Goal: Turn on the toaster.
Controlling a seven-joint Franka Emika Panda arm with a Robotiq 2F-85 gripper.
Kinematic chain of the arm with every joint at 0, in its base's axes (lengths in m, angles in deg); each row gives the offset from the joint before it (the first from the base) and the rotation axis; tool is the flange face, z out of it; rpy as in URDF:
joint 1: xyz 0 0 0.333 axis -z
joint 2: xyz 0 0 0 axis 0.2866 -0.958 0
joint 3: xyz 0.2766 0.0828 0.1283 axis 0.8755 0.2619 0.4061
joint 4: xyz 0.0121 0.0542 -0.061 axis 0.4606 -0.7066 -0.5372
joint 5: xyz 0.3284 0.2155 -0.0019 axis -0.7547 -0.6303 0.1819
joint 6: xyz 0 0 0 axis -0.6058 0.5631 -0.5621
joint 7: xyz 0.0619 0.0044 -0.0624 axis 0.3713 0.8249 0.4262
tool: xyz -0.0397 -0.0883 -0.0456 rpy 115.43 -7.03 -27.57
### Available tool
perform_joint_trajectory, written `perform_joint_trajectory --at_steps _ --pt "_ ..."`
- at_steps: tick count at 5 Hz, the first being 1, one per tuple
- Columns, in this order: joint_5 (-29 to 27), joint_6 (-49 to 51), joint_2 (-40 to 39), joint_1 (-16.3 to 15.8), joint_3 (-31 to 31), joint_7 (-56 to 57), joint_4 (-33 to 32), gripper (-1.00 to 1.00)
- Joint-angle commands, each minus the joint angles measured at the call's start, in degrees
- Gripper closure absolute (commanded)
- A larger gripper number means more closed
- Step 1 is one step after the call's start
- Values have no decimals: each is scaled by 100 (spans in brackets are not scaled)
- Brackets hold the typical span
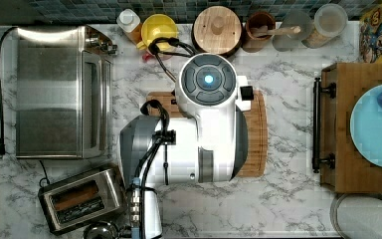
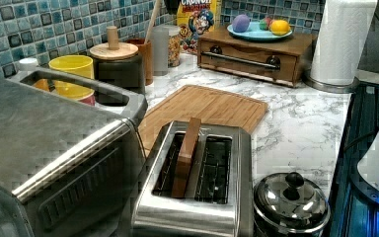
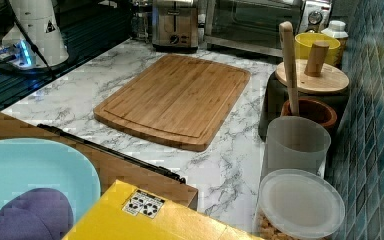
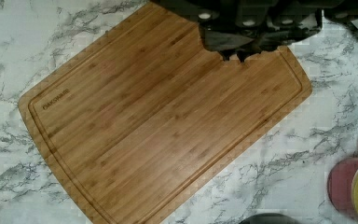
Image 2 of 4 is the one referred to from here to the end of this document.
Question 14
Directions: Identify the silver two-slot toaster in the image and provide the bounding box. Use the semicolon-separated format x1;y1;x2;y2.
130;121;253;237

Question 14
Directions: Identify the silver toaster oven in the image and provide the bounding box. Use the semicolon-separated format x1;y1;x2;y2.
0;67;147;237

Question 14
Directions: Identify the bamboo cutting board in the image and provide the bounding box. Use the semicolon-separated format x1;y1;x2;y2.
138;85;268;155

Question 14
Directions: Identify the brown toast slice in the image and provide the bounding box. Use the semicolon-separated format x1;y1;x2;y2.
172;118;201;198

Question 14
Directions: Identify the clear cereal jar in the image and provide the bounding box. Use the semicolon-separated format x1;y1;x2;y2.
166;25;181;67

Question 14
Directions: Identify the brown utensil holder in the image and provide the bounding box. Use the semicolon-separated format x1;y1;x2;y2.
127;39;153;86

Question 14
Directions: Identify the grey frosted cup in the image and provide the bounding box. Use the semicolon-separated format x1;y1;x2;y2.
151;26;169;76

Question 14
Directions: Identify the dark canister with wooden lid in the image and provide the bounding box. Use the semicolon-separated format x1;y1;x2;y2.
90;26;145;94

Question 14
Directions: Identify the cereal box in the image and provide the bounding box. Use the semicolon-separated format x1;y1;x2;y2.
177;0;221;54

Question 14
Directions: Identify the wooden drawer box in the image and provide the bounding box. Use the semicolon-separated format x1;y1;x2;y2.
197;28;316;87

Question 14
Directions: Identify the light blue plate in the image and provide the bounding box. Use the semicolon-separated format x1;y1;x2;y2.
227;22;292;41

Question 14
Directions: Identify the purple toy fruit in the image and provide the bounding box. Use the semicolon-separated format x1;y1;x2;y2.
232;14;250;33

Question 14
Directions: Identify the red green toy fruit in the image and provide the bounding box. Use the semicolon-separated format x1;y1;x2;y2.
260;17;272;31

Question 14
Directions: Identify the yellow plastic cup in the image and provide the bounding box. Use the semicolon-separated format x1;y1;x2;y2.
48;54;96;101

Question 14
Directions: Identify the yellow toy lemon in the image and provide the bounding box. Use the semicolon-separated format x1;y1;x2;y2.
269;20;291;36

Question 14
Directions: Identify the steel pot with lid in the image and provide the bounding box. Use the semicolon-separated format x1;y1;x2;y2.
253;172;331;237

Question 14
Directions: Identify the white bottle cap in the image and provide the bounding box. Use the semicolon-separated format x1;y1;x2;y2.
19;58;38;71

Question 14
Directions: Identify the white paper towel roll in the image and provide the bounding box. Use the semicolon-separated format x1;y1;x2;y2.
303;0;377;94

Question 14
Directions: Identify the wooden spoon handle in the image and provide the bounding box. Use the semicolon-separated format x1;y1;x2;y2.
144;0;162;43

